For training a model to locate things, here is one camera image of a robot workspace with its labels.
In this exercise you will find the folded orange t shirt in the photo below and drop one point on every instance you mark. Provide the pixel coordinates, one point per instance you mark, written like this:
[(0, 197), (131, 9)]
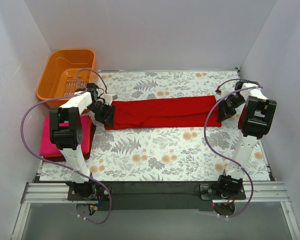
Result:
[(87, 127)]

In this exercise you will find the folded pink t shirt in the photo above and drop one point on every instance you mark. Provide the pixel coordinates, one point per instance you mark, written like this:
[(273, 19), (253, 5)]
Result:
[(46, 147)]

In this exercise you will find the aluminium frame rail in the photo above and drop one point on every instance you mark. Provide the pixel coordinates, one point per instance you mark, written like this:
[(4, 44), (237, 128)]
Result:
[(47, 214)]

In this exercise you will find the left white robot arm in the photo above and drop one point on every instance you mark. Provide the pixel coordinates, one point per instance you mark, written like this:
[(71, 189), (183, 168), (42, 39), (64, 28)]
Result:
[(66, 132)]

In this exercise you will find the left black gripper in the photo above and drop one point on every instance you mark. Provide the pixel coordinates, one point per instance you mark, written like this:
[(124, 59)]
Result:
[(104, 113)]

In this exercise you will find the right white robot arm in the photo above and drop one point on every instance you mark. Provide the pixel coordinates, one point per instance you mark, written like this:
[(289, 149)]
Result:
[(255, 122)]

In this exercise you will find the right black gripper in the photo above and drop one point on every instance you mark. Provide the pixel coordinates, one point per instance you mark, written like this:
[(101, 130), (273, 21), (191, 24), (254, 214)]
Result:
[(226, 107)]

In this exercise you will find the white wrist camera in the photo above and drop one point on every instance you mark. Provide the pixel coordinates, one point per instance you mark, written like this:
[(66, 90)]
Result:
[(221, 92), (109, 98)]

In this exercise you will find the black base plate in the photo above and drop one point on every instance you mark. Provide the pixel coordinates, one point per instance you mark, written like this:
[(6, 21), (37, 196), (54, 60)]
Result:
[(151, 195)]

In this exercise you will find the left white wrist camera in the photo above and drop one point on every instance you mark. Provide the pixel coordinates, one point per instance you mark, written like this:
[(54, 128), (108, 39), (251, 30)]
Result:
[(109, 98)]

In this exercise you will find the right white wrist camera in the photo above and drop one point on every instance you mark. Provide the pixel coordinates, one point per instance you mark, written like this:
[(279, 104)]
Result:
[(221, 92)]

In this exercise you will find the floral patterned table mat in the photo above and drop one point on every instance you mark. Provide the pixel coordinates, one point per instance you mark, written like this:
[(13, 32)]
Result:
[(164, 154)]

